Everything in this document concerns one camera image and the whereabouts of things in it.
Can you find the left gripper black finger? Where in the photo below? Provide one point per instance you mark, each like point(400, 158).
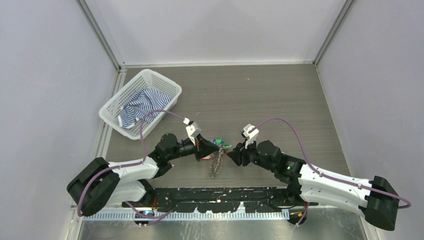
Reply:
point(209, 154)
point(208, 146)

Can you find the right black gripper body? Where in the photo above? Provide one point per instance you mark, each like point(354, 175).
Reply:
point(250, 154)

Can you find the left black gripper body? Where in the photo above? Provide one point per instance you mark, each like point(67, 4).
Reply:
point(198, 147)

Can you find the large metal keyring disc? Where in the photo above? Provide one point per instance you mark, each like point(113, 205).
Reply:
point(216, 162)

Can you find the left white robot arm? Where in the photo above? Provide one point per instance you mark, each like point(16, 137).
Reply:
point(103, 183)

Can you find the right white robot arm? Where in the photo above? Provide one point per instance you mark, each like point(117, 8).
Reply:
point(375, 199)

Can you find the blue white striped cloth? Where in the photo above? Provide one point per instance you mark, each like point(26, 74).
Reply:
point(139, 104)

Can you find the white plastic mesh basket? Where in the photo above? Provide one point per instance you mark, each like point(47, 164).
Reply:
point(144, 79)

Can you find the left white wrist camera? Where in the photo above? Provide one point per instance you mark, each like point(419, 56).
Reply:
point(192, 129)

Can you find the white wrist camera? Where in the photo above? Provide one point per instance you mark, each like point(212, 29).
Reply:
point(192, 129)
point(250, 133)

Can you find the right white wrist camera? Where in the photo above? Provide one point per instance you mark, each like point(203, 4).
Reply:
point(250, 133)

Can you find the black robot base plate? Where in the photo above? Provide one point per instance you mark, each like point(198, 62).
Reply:
point(219, 199)

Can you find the white slotted cable duct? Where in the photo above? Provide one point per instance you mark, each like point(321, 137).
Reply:
point(238, 215)

